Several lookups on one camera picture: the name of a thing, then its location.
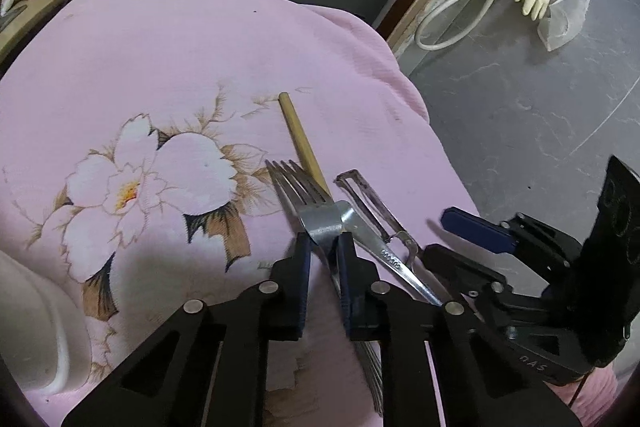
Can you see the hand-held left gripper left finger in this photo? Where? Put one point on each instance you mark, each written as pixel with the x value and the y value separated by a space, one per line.
pixel 292 299

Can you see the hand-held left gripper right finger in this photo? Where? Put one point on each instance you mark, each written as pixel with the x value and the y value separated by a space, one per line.
pixel 350 299

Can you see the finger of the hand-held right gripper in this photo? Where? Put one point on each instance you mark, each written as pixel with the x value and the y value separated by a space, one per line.
pixel 475 229
pixel 460 268

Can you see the steel fork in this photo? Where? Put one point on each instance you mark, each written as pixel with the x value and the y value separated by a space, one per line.
pixel 320 222

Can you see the steel peeler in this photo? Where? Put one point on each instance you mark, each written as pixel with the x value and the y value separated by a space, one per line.
pixel 372 207

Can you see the wooden chopstick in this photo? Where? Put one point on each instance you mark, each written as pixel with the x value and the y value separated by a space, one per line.
pixel 305 142

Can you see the white plastic utensil holder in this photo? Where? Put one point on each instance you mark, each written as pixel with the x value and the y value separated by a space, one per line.
pixel 30 322

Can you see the white mesh bag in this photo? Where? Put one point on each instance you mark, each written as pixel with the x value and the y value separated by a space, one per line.
pixel 562 22

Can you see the pink floral blanket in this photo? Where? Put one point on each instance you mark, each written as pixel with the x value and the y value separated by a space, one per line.
pixel 150 82

